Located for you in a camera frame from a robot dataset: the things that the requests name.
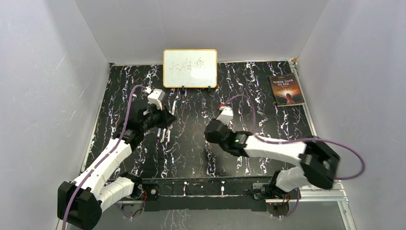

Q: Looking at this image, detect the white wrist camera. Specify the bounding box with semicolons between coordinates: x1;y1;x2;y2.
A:
147;89;166;110
216;105;234;126

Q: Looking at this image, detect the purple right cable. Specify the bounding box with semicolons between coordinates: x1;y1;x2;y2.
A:
219;93;366;181

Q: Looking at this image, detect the white pen green tip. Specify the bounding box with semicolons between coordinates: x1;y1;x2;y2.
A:
161;128;167;142

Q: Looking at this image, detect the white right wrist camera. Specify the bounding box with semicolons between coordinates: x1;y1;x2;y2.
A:
216;105;234;126

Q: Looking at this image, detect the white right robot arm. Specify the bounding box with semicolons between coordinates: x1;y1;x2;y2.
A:
204;120;340;198

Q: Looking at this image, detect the purple cable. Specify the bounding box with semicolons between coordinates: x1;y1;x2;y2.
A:
61;84;152;230
219;93;366;181

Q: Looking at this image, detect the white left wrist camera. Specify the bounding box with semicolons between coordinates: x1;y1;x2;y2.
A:
147;89;166;110

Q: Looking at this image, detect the dark Three Days book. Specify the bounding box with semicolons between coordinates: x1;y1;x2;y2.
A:
269;73;305;107

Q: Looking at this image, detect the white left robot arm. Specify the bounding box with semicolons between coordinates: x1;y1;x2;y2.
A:
57;104;177;230

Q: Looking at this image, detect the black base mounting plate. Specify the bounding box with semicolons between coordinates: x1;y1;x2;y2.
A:
142;176;275;212

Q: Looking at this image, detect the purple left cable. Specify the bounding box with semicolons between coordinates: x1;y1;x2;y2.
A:
61;84;152;230

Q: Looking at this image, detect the white dry-erase board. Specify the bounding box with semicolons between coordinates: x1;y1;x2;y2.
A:
163;49;218;88

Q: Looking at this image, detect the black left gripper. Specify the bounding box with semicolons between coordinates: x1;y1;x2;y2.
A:
141;103;177;132

